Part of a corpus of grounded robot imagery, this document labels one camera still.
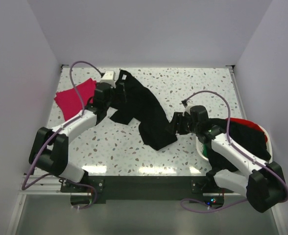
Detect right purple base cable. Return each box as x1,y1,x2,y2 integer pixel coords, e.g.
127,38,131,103
180,193,250,212

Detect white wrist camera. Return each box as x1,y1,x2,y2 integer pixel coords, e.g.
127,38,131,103
100,70,116,88
181,99,193,116

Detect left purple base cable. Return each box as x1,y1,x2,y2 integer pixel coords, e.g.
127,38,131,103
60,178,101,209

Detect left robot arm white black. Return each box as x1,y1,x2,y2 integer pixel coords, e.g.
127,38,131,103
29,82,116,192

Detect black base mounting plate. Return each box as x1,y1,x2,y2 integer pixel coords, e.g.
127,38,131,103
59,180,230,205

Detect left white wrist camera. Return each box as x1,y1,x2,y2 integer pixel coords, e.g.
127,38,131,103
100,70,116,88

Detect black clothes in basket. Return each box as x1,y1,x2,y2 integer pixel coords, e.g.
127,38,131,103
198,117,272,173

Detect green garment in basket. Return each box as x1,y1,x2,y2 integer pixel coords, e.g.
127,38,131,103
202,144,208,159

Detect white laundry basket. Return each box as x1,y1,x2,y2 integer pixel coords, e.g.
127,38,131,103
195,122,273,172

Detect aluminium frame rail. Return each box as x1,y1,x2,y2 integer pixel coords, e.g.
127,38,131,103
18,174,278,196

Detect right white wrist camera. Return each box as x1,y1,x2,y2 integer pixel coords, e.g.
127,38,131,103
181,99,193,116

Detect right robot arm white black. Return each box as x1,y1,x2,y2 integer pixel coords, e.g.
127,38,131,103
168,105,288,212

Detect black t shirt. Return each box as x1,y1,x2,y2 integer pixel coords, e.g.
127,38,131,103
110,70,177,150

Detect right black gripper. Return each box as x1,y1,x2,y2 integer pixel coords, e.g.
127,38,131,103
165,112,199,135

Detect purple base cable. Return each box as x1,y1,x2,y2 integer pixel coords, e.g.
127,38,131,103
180,193,250,212
60,178,101,209

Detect folded pink red t shirt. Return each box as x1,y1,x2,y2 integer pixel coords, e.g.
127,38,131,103
54,78,96,121

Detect red garment in basket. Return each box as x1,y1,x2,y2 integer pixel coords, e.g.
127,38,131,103
230,117,265,134

